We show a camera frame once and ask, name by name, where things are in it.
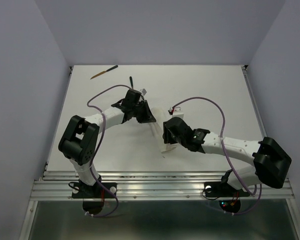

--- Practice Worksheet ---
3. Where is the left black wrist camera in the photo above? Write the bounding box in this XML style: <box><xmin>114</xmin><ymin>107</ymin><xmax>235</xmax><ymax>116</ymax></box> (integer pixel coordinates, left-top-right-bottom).
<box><xmin>111</xmin><ymin>89</ymin><xmax>146</xmax><ymax>113</ymax></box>

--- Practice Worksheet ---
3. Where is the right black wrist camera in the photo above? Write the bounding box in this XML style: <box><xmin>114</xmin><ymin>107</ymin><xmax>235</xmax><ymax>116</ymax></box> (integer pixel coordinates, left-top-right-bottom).
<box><xmin>162</xmin><ymin>109</ymin><xmax>210</xmax><ymax>154</ymax></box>

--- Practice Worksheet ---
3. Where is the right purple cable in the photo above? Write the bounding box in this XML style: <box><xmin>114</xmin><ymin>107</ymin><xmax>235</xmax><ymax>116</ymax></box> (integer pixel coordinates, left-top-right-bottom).
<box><xmin>168</xmin><ymin>96</ymin><xmax>263</xmax><ymax>216</ymax></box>

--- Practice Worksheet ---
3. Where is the gold knife green handle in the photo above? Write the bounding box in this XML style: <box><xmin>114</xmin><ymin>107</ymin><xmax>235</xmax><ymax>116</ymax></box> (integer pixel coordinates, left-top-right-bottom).
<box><xmin>90</xmin><ymin>65</ymin><xmax>118</xmax><ymax>79</ymax></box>

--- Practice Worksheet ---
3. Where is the white cloth napkin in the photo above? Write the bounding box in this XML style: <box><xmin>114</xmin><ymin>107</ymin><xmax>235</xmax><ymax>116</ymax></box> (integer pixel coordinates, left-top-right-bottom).
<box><xmin>149</xmin><ymin>107</ymin><xmax>177</xmax><ymax>153</ymax></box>

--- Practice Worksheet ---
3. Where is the aluminium rail frame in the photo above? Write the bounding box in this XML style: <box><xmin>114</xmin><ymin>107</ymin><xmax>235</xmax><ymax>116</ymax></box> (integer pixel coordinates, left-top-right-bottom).
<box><xmin>19</xmin><ymin>64</ymin><xmax>300</xmax><ymax>240</ymax></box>

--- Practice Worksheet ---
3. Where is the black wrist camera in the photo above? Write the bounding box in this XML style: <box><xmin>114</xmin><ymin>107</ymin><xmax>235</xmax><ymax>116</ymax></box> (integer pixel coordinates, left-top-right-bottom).
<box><xmin>162</xmin><ymin>109</ymin><xmax>210</xmax><ymax>154</ymax></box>
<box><xmin>111</xmin><ymin>89</ymin><xmax>146</xmax><ymax>113</ymax></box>

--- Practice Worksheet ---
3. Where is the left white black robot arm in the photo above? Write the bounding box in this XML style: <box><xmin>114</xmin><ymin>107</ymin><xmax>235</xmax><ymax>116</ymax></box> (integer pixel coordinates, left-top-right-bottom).
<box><xmin>58</xmin><ymin>100</ymin><xmax>156</xmax><ymax>197</ymax></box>

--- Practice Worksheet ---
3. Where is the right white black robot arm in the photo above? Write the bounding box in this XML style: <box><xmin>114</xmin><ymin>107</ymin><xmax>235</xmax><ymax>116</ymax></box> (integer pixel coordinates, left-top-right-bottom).
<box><xmin>163</xmin><ymin>117</ymin><xmax>292</xmax><ymax>195</ymax></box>

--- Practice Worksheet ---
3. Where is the gold fork green handle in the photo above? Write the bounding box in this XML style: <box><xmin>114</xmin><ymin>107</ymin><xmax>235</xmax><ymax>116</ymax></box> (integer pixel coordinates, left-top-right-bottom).
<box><xmin>129</xmin><ymin>76</ymin><xmax>134</xmax><ymax>90</ymax></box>

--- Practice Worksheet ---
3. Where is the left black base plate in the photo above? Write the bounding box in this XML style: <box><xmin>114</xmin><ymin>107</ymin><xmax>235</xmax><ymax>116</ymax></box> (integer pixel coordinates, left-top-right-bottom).
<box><xmin>68</xmin><ymin>181</ymin><xmax>116</xmax><ymax>199</ymax></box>

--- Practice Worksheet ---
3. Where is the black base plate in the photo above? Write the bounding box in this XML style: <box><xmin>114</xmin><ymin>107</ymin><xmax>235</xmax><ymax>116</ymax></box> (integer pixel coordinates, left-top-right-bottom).
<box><xmin>68</xmin><ymin>181</ymin><xmax>116</xmax><ymax>199</ymax></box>
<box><xmin>203</xmin><ymin>181</ymin><xmax>250</xmax><ymax>198</ymax></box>

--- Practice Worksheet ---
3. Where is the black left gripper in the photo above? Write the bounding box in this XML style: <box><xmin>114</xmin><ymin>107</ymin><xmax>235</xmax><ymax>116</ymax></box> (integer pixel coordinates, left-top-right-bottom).
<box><xmin>132</xmin><ymin>100</ymin><xmax>156</xmax><ymax>124</ymax></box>

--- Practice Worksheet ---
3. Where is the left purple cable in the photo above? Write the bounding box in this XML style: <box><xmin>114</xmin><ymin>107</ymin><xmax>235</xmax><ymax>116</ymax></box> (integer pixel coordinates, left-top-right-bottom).
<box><xmin>84</xmin><ymin>84</ymin><xmax>133</xmax><ymax>218</ymax></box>

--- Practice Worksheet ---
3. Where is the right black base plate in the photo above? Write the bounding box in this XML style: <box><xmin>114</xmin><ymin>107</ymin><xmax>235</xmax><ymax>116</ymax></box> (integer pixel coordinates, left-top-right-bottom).
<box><xmin>203</xmin><ymin>181</ymin><xmax>250</xmax><ymax>198</ymax></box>

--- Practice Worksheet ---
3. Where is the purple cable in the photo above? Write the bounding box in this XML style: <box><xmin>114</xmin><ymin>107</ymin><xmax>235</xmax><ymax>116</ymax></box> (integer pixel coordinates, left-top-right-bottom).
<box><xmin>168</xmin><ymin>96</ymin><xmax>263</xmax><ymax>216</ymax></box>
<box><xmin>84</xmin><ymin>84</ymin><xmax>133</xmax><ymax>218</ymax></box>

